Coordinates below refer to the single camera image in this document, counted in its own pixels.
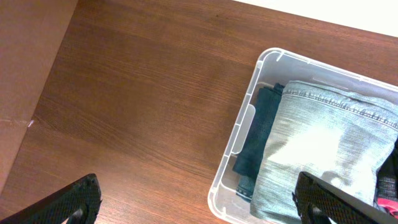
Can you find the black garment with red cuff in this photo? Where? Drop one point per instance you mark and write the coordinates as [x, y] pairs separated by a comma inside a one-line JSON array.
[[386, 187]]

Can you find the clear plastic storage bin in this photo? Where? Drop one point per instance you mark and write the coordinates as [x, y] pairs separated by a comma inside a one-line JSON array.
[[276, 65]]

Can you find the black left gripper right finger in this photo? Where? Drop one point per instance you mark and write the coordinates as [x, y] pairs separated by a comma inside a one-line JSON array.
[[319, 202]]

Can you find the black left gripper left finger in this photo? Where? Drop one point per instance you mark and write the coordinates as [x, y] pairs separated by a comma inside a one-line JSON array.
[[78, 202]]

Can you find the dark blue jeans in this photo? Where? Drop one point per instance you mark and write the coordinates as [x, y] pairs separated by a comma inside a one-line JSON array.
[[249, 160]]

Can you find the light grey-blue jeans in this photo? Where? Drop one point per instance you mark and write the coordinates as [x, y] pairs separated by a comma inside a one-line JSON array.
[[339, 136]]

